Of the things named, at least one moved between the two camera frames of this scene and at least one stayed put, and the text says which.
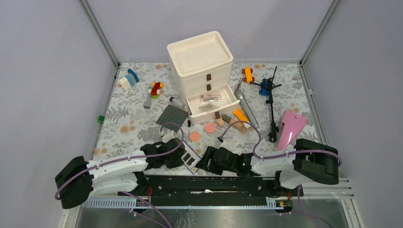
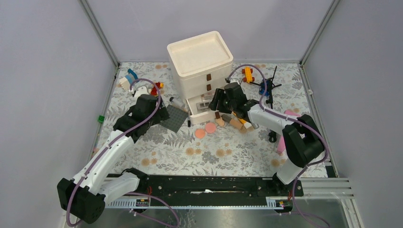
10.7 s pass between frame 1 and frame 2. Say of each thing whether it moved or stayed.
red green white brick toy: stayed
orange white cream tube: stayed
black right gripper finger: moved
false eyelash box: stayed
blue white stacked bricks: stayed
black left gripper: moved
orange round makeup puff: moved
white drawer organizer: stayed
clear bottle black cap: stayed
